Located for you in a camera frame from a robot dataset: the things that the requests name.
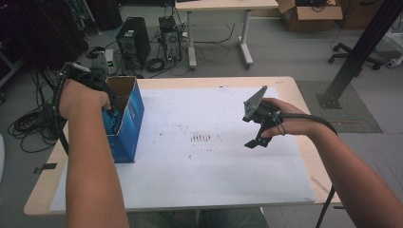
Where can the brown cabinet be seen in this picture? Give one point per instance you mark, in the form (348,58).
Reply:
(359,14)

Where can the black office chair base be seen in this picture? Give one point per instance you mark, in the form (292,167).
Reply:
(355,57)

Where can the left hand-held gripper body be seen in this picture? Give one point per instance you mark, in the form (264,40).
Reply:
(95,76)

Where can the black computer tower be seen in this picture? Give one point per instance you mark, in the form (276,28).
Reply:
(134,41)

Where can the open brown cardboard box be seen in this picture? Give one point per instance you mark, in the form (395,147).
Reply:
(312,15)

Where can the small box with green display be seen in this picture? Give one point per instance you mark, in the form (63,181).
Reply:
(111,58)

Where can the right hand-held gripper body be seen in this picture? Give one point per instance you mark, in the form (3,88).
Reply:
(256,107)

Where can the grey floor mat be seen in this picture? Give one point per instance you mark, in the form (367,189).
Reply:
(348,117)

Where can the white-legged wooden table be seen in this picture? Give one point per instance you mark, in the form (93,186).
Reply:
(226,4)

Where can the white table mat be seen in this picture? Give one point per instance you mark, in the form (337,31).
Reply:
(206,177)

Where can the person's grey trousers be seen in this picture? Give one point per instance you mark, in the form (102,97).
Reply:
(228,219)

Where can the open grey computer case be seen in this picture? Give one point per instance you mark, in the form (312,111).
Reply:
(171,41)

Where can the person's right hand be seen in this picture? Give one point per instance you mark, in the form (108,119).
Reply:
(293,123)

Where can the black metal post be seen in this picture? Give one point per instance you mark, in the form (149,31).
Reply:
(361,53)

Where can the person's left hand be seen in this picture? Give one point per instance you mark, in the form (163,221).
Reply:
(80,98)

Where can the black tape strip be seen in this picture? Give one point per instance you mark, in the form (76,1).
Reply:
(47,167)

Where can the blue cardboard box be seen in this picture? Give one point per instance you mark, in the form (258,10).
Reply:
(130,133)

